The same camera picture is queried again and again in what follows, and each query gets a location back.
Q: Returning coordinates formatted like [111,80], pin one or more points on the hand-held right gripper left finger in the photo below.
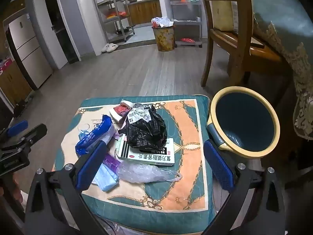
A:
[90,166]

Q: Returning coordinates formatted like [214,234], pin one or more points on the white bag of rubbish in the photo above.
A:
[162,22]

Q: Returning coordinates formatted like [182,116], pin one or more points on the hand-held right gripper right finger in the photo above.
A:
[217,169]

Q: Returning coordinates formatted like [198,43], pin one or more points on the black plastic bag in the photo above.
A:
[146,132]

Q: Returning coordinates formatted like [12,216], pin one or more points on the wooden kitchen cabinet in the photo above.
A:
[146,12]

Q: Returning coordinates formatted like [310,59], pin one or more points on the teal embroidered tablecloth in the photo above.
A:
[288,17]

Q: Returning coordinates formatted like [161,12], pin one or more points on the metal shelf rack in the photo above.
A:
[110,2]

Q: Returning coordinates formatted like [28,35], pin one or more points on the floral trash can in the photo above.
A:
[163,39]

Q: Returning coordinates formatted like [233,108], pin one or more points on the red and white packet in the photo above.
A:
[118,112]

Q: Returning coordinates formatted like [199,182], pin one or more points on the silver refrigerator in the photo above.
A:
[27,51]

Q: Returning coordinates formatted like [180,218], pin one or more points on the wooden chair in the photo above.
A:
[240,29]

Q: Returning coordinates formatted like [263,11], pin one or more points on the white green medicine box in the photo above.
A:
[146,158]

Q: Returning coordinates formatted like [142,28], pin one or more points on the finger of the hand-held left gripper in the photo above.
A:
[17,126]
[33,133]

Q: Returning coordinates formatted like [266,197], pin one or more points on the clear plastic bag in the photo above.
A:
[141,172]

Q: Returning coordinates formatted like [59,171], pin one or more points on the wooden side cabinet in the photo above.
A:
[12,80]

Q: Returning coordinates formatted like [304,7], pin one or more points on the blue tissue packet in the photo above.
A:
[97,132]

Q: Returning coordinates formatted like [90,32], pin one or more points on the grey shelf trolley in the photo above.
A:
[187,22]

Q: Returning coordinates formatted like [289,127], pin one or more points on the teal waste bin yellow rim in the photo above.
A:
[244,122]

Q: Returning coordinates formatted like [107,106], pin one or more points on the dark glass door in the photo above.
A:
[61,29]

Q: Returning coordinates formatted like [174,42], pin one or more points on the yellow pillow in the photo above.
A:
[223,14]

